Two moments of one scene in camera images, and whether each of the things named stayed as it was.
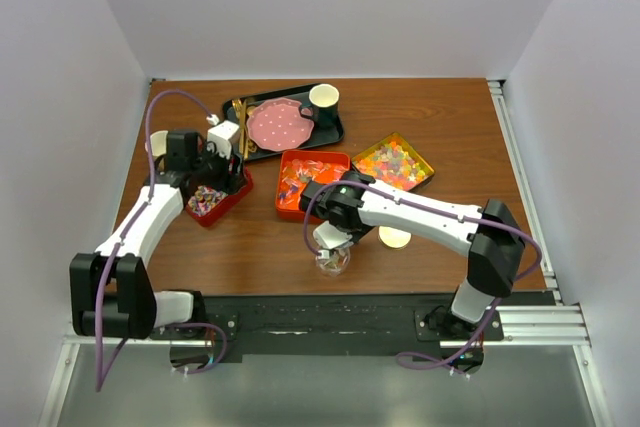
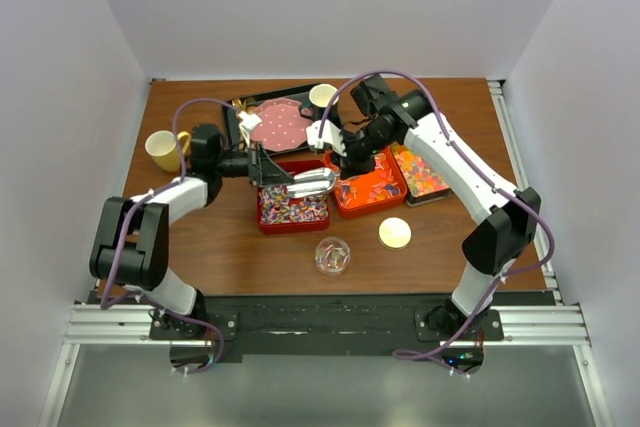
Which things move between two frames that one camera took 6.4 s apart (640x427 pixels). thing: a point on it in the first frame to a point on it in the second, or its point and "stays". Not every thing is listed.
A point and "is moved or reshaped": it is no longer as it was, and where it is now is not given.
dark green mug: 324,105 stays
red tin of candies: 207,205 to 279,213
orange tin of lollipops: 296,167 is moved or reshaped
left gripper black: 228,182 to 262,172
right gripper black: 357,234 to 352,164
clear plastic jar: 336,263 stays
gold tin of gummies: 394,161 is moved or reshaped
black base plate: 380,327 stays
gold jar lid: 392,237 stays
